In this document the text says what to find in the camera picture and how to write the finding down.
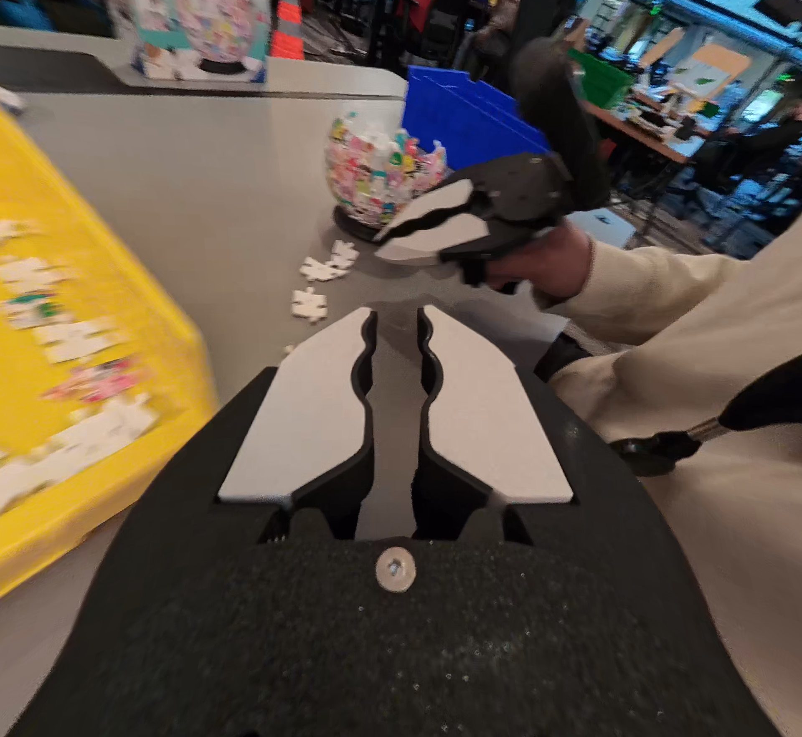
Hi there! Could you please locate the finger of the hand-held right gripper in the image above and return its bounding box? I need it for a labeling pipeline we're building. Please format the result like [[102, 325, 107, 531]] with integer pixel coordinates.
[[376, 211, 496, 266], [376, 178, 475, 243]]

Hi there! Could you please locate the black fabric item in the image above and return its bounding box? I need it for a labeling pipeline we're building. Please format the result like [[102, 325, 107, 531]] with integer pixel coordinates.
[[533, 333, 593, 384]]

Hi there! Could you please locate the pile of loose puzzle pieces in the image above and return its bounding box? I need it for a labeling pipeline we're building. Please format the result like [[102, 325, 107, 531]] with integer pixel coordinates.
[[0, 217, 160, 512]]

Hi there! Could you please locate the round black ball stand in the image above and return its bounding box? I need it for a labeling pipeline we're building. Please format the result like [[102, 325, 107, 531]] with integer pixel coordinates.
[[332, 205, 392, 244]]

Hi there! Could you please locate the blue plastic bin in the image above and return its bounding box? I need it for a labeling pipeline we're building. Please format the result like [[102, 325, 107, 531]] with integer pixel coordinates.
[[401, 65, 552, 173]]

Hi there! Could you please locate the orange traffic cone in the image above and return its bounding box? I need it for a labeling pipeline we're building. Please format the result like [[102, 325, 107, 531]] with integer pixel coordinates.
[[271, 0, 306, 60]]

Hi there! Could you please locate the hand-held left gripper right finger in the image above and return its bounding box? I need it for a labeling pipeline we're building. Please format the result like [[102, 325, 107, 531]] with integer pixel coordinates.
[[411, 305, 575, 540]]

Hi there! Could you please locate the wooden table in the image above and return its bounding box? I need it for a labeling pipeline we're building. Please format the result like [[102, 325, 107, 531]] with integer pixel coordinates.
[[579, 98, 709, 165]]

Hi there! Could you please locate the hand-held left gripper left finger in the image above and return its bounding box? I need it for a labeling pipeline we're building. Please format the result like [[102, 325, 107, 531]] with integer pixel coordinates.
[[217, 306, 377, 540]]

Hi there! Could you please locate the person's right hand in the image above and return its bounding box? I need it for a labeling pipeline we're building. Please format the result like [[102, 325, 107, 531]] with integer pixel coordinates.
[[485, 220, 595, 312]]

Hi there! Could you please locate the person's right forearm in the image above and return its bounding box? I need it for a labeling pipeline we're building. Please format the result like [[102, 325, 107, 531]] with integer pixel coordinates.
[[545, 235, 772, 346]]

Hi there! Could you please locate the colourful puzzle ball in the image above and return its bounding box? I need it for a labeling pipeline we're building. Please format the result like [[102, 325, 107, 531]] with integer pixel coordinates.
[[324, 112, 449, 229]]

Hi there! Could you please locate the puzzle box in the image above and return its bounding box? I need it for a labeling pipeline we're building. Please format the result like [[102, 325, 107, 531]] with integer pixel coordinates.
[[116, 0, 273, 85]]

